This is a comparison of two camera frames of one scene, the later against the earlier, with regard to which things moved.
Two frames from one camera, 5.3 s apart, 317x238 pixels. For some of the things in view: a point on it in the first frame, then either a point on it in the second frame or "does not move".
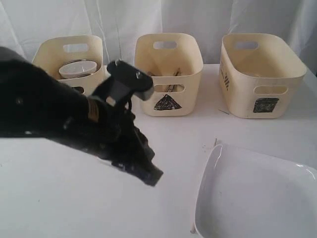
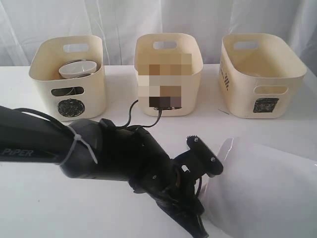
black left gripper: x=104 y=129 to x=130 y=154
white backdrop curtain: x=119 y=22 does not move
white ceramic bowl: x=78 y=68 does not move
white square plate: x=244 y=194 does not move
